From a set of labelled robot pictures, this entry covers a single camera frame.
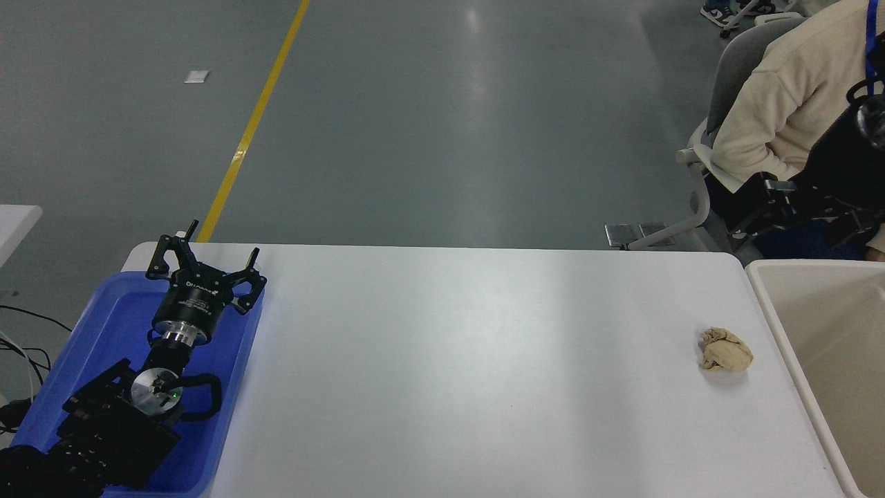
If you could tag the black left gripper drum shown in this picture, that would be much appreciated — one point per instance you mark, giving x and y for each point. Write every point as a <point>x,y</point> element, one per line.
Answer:
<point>191,304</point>

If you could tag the tan paper ball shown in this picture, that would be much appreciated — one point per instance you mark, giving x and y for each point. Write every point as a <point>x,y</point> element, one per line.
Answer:
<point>727,351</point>

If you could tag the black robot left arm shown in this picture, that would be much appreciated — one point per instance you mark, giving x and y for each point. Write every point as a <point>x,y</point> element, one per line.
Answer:
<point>104,429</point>

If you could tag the blue plastic tray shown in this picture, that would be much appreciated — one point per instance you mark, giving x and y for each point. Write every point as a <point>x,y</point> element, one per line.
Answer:
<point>110,325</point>

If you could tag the white side table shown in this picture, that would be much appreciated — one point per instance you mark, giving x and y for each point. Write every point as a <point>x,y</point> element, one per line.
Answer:
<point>15,228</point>

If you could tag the metal floor plate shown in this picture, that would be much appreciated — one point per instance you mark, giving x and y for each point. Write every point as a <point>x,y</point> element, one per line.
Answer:
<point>621,235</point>
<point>655,232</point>

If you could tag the grey white office chair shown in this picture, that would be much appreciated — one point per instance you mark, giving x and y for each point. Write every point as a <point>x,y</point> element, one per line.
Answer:
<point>736,62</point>

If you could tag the blue white sneaker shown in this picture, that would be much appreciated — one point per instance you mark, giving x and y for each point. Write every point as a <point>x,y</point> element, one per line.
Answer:
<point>719,14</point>
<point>757,7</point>

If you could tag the white chair base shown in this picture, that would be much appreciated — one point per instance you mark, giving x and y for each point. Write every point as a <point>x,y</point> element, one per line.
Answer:
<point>743,19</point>

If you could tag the person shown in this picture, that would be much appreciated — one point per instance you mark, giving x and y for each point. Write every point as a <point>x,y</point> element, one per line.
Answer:
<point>781,90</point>

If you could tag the large pale plastic bin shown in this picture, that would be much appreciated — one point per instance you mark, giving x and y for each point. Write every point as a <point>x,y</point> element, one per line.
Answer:
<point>830,311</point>

